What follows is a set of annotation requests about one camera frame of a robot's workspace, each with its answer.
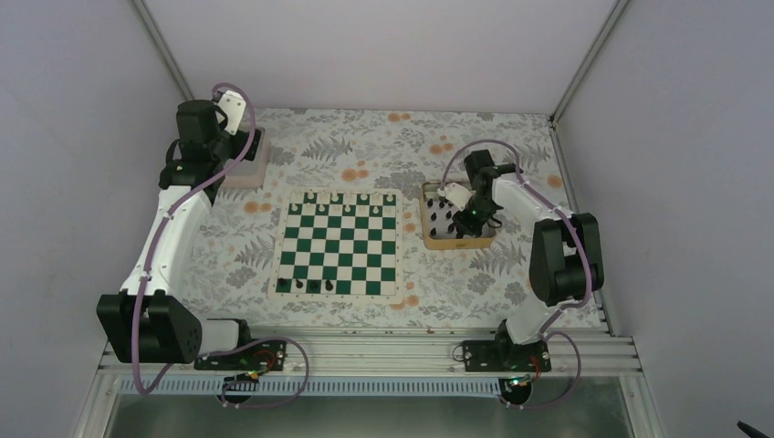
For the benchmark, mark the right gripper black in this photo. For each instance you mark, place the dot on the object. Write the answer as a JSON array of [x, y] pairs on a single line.
[[470, 228]]

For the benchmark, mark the pink white tray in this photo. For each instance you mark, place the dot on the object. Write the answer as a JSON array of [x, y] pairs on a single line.
[[250, 173]]

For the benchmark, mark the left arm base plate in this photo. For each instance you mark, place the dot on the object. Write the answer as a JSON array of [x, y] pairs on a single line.
[[263, 357]]

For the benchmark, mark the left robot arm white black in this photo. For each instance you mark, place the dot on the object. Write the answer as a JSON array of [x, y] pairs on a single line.
[[144, 322]]

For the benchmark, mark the green white chessboard mat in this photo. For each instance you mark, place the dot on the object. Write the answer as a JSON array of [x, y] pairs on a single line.
[[362, 254]]

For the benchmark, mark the aluminium rail frame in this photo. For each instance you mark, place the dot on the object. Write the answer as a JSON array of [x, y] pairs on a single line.
[[381, 383]]

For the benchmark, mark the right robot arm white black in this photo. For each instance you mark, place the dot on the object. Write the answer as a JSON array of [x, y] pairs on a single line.
[[565, 264]]

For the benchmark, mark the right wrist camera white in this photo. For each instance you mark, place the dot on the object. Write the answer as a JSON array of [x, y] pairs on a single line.
[[456, 194]]

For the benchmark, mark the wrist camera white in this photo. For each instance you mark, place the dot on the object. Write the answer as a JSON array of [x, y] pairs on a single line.
[[456, 194], [230, 110]]

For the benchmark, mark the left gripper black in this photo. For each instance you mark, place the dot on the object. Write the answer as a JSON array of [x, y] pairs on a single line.
[[252, 146]]

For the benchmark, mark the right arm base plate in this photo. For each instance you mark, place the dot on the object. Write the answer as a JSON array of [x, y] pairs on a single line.
[[488, 356]]

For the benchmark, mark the floral patterned tablecloth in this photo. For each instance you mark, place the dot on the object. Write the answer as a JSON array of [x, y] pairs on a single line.
[[231, 269]]

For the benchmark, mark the tan metal tray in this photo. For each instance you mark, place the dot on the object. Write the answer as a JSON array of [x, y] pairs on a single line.
[[445, 211]]

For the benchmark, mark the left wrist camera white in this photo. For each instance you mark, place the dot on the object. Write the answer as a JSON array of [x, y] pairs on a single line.
[[230, 110]]

